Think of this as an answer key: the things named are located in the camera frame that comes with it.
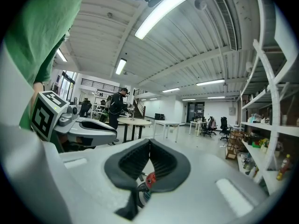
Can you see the small metal stand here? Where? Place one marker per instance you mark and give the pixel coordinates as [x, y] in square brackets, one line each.
[133, 115]

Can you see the black office chair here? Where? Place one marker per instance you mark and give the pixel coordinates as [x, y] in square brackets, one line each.
[208, 127]
[224, 127]

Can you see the dark double door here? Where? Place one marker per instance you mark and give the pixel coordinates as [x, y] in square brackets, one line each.
[195, 112]

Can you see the white table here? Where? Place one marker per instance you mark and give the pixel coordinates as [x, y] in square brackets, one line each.
[167, 123]
[197, 123]

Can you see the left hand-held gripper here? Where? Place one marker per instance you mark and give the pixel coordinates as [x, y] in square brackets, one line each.
[44, 115]

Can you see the staircase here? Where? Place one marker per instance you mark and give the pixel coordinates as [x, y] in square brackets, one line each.
[139, 106]

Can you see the green shirt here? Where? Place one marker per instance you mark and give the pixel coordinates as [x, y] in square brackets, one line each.
[35, 31]

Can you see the white metal shelf rack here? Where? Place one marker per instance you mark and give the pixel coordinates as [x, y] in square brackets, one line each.
[268, 78]

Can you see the long ceiling light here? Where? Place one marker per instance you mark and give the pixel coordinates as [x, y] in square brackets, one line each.
[210, 82]
[61, 55]
[171, 90]
[163, 10]
[121, 66]

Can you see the ceiling air vent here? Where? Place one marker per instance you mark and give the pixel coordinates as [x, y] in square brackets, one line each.
[225, 22]

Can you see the person's left forearm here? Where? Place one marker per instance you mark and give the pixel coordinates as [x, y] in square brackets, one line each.
[35, 94]

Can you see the round wooden table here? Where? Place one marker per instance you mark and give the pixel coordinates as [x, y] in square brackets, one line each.
[134, 122]

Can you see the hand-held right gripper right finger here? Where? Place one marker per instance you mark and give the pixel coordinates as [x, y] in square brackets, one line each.
[198, 195]

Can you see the wooden rack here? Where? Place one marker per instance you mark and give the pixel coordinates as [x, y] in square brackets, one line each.
[233, 146]

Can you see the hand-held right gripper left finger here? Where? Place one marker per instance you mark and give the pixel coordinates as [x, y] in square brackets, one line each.
[93, 183]

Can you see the round ceiling speaker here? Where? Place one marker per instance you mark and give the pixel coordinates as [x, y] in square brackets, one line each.
[200, 3]

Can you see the black railing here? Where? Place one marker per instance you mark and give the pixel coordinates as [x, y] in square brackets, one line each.
[100, 84]

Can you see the red vacuum cleaner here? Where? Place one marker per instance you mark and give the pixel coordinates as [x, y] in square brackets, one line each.
[150, 179]

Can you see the white shelving with equipment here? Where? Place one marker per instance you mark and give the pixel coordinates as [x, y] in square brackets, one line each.
[100, 101]

